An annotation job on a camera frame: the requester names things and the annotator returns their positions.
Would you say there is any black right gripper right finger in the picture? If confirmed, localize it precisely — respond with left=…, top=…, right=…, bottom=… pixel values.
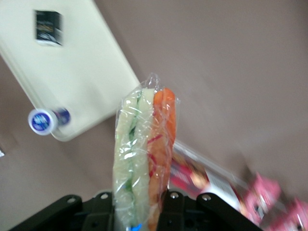
left=159, top=189, right=263, bottom=231

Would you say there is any blue lid yogurt cup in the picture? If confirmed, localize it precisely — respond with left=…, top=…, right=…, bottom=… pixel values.
left=27, top=107, right=71, bottom=134

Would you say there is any red tartan cookie box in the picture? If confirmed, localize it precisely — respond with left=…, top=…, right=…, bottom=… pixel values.
left=169, top=146, right=244, bottom=213

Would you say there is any triangle sandwich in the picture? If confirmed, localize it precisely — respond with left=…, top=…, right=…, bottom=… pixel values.
left=112, top=72, right=181, bottom=231

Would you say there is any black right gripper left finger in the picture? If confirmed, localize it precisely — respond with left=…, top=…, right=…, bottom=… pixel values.
left=9, top=191, right=114, bottom=231

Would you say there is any beige plastic tray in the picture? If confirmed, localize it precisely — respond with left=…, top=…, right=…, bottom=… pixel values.
left=0, top=0, right=142, bottom=142

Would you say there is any small black snack box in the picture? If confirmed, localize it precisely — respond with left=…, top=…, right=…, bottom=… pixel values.
left=33, top=9, right=64, bottom=47

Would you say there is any pink snack packet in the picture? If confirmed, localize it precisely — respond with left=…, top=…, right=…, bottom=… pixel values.
left=263, top=196, right=308, bottom=231
left=240, top=171, right=282, bottom=220

